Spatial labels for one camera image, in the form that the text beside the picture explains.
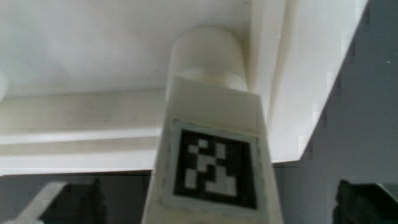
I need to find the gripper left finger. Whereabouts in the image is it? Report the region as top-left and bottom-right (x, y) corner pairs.
(14, 180), (106, 224)

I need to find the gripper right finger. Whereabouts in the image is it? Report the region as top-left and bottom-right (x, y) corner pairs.
(334, 180), (398, 224)

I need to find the white square table top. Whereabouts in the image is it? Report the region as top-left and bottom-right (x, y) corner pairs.
(0, 0), (369, 177)

